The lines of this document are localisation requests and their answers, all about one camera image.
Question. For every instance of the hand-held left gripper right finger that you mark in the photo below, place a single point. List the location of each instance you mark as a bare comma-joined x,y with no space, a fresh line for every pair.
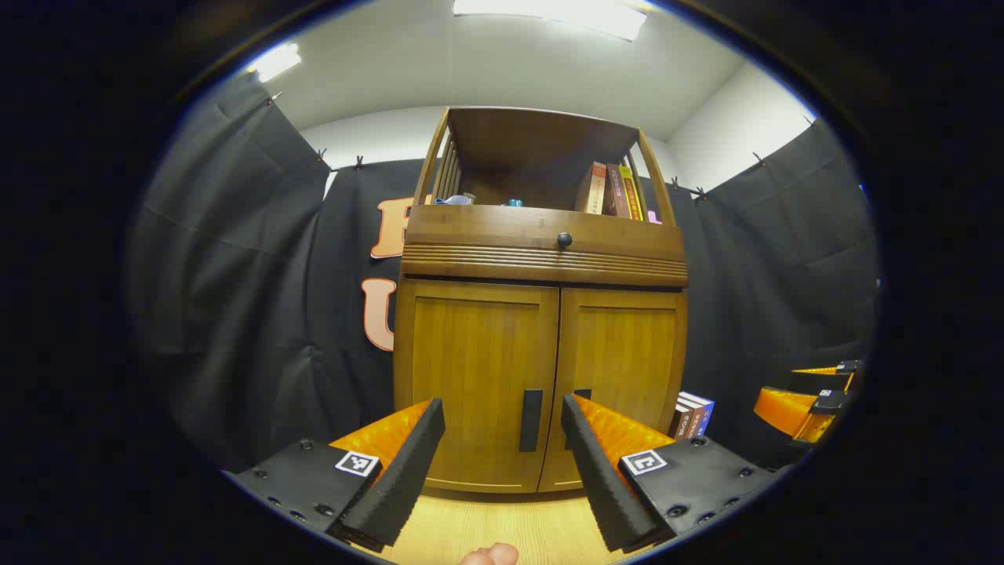
600,479

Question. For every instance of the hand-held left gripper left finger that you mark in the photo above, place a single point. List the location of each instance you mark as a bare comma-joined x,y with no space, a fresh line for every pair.
400,479

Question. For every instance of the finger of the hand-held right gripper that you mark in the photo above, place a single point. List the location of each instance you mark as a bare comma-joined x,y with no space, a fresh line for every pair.
831,405
847,367

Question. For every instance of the wooden shoe cabinet door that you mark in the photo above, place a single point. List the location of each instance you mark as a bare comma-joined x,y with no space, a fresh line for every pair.
620,345
478,345

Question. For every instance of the wooden double-door shoe cabinet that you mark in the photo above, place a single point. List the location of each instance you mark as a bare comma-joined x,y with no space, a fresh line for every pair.
486,227

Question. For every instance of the blue white box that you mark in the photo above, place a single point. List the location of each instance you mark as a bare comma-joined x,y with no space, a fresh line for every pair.
702,412

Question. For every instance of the black round drawer knob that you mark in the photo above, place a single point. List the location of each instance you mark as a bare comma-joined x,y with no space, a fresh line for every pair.
564,239

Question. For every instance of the black backdrop cloth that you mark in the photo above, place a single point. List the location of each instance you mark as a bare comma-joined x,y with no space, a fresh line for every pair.
235,275

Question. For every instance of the pale blue object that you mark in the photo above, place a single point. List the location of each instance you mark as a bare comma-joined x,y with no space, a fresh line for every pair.
453,201

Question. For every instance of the dark brown book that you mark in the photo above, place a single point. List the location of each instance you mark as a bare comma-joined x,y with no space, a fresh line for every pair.
616,192

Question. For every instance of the light red-brown book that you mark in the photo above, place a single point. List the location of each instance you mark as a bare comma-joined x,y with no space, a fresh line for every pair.
592,188

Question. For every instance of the ceiling light panel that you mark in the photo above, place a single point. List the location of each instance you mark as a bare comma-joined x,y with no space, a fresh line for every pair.
276,61
549,14

